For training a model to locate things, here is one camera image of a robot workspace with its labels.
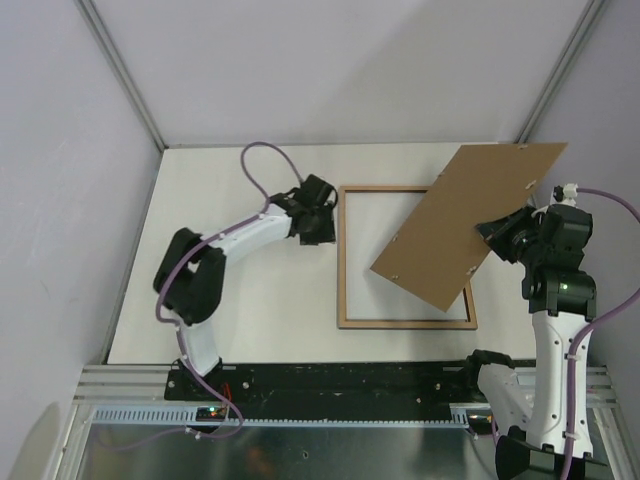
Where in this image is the brown cardboard backing board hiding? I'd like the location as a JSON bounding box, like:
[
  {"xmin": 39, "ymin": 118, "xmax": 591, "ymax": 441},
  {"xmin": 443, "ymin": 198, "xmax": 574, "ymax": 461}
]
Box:
[{"xmin": 371, "ymin": 143, "xmax": 567, "ymax": 311}]

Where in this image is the wooden picture frame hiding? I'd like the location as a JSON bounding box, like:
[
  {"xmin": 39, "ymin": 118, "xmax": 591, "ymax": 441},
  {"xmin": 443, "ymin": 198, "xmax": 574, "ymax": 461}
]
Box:
[{"xmin": 337, "ymin": 185, "xmax": 478, "ymax": 331}]

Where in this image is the printed photo paper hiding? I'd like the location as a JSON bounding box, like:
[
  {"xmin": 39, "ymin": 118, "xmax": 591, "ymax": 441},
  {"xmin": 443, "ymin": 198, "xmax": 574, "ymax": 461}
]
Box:
[{"xmin": 344, "ymin": 191, "xmax": 468, "ymax": 321}]

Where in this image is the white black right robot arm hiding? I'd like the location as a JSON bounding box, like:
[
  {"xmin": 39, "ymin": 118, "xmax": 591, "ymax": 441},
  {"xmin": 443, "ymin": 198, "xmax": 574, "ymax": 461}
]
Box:
[{"xmin": 461, "ymin": 204, "xmax": 610, "ymax": 479}]

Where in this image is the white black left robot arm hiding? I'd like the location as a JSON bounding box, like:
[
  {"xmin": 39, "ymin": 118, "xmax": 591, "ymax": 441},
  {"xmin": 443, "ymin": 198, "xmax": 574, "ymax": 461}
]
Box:
[{"xmin": 153, "ymin": 174, "xmax": 338, "ymax": 400}]

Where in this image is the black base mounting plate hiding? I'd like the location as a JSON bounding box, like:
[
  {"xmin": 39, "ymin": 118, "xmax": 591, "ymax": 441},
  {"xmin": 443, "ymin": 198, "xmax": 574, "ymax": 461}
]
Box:
[{"xmin": 164, "ymin": 358, "xmax": 496, "ymax": 421}]

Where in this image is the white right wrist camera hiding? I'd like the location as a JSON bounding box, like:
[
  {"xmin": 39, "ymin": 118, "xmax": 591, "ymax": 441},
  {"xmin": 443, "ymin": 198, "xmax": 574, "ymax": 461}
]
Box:
[{"xmin": 551, "ymin": 183, "xmax": 578, "ymax": 207}]

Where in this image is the right side aluminium rail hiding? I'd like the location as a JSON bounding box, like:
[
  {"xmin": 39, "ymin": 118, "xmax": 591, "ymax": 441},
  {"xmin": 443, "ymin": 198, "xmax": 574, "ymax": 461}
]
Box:
[{"xmin": 522, "ymin": 204, "xmax": 593, "ymax": 357}]

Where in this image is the aluminium rail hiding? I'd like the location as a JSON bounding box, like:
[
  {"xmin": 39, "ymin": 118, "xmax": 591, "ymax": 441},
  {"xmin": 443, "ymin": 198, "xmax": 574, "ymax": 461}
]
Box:
[
  {"xmin": 522, "ymin": 204, "xmax": 593, "ymax": 357},
  {"xmin": 73, "ymin": 365, "xmax": 618, "ymax": 408}
]

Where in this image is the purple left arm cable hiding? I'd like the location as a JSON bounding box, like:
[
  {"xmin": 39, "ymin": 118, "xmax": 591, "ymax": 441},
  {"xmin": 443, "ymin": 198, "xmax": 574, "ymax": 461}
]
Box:
[{"xmin": 94, "ymin": 142, "xmax": 309, "ymax": 451}]

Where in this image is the right aluminium corner post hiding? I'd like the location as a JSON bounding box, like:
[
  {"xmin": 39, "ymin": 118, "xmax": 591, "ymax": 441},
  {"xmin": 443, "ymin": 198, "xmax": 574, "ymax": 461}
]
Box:
[{"xmin": 513, "ymin": 0, "xmax": 610, "ymax": 144}]

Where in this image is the aluminium corner post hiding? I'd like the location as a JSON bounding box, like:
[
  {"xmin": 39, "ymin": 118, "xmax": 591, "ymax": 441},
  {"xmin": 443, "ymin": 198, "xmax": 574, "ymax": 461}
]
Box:
[
  {"xmin": 74, "ymin": 0, "xmax": 167, "ymax": 153},
  {"xmin": 513, "ymin": 0, "xmax": 610, "ymax": 144}
]

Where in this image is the grey slotted cable duct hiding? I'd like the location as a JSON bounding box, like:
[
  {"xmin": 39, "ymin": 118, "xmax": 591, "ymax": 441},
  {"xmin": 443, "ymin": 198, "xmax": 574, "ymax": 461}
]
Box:
[{"xmin": 93, "ymin": 405, "xmax": 492, "ymax": 429}]

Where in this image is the aluminium front rail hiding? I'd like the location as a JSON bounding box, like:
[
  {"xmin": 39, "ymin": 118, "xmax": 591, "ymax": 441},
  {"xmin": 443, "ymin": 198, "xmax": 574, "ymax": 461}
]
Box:
[{"xmin": 73, "ymin": 365, "xmax": 618, "ymax": 408}]

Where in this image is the left aluminium corner post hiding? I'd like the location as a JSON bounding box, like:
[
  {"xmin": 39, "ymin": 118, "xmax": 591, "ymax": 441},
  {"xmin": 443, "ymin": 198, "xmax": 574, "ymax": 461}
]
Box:
[{"xmin": 74, "ymin": 0, "xmax": 167, "ymax": 153}]

